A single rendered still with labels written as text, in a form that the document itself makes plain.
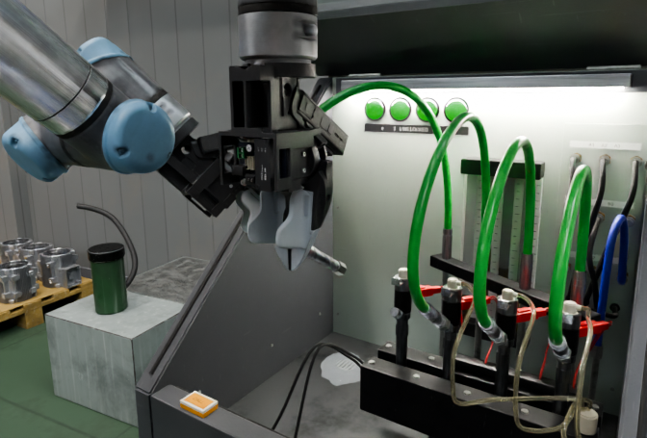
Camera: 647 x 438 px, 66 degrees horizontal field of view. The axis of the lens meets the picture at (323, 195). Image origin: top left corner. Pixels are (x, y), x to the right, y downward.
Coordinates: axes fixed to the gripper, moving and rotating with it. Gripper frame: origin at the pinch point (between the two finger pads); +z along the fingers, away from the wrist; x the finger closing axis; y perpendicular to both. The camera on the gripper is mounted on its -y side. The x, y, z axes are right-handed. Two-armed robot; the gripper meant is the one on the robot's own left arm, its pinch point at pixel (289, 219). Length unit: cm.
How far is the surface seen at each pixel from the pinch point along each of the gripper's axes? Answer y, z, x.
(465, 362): -1.2, 35.9, 4.1
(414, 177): -28.9, 19.9, -20.9
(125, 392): 73, 31, -163
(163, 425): 35.1, 8.4, -11.9
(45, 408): 105, 14, -193
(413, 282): -1.2, 13.0, 17.5
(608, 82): -50, 23, 12
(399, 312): -0.5, 22.6, 1.8
